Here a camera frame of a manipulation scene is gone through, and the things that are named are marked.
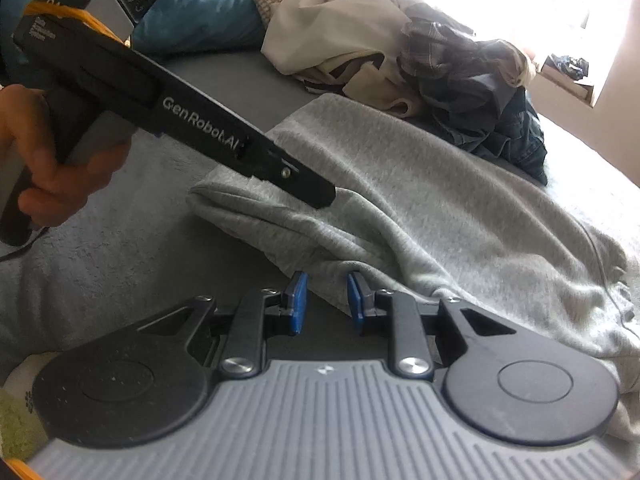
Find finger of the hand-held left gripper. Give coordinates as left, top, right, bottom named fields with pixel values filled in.
left=247, top=139, right=336, bottom=209

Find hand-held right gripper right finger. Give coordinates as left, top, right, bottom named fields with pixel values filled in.
left=346, top=271, right=516, bottom=380

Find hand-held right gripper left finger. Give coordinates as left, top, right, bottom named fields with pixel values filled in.
left=137, top=270, right=308, bottom=379

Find grey sweatshirt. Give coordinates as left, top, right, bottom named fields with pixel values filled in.
left=187, top=92, right=640, bottom=442

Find person's left hand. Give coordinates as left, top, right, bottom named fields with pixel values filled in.
left=0, top=84, right=132, bottom=231

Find blue puffer jacket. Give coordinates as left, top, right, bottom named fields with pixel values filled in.
left=0, top=0, right=307, bottom=67

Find cream garment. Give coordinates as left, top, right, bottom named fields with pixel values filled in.
left=261, top=0, right=427, bottom=117

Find grey bed blanket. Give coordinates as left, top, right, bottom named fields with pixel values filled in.
left=0, top=50, right=640, bottom=413

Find navy garment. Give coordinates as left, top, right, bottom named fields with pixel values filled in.
left=415, top=75, right=527, bottom=157

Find dark plaid shirt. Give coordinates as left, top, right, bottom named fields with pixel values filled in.
left=397, top=20, right=517, bottom=127

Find blue jeans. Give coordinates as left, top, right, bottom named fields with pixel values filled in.
left=440, top=87, right=549, bottom=187

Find dark sneakers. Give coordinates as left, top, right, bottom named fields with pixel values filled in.
left=552, top=55, right=592, bottom=81

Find green white mat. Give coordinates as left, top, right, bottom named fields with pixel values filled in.
left=0, top=355, right=52, bottom=462

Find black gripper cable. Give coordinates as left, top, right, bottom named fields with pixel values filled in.
left=0, top=227, right=52, bottom=264

